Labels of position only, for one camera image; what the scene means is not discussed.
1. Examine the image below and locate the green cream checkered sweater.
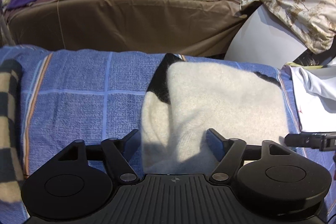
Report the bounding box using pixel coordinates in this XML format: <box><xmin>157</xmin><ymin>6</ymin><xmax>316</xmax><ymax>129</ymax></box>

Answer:
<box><xmin>0</xmin><ymin>59</ymin><xmax>24</xmax><ymax>203</ymax></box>

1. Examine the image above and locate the white shirt garment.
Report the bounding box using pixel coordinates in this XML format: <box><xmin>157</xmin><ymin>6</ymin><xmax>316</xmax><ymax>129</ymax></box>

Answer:
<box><xmin>285</xmin><ymin>65</ymin><xmax>335</xmax><ymax>133</ymax></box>

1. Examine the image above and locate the cream fuzzy cardigan black trim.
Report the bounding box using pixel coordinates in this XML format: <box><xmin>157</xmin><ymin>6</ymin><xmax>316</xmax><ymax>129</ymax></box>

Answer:
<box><xmin>141</xmin><ymin>54</ymin><xmax>289</xmax><ymax>174</ymax></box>

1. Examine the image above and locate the blue patterned bed sheet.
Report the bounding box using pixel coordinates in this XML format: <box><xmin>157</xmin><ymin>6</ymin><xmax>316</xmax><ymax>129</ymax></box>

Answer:
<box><xmin>0</xmin><ymin>44</ymin><xmax>336</xmax><ymax>224</ymax></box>

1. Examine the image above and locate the brown mauve mattress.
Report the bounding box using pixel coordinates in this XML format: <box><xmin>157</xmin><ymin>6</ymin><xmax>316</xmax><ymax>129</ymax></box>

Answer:
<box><xmin>5</xmin><ymin>0</ymin><xmax>248</xmax><ymax>56</ymax></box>

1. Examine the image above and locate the white round pillow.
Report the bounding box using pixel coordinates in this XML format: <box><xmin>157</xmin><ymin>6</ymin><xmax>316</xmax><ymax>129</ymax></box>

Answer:
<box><xmin>224</xmin><ymin>5</ymin><xmax>307</xmax><ymax>69</ymax></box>

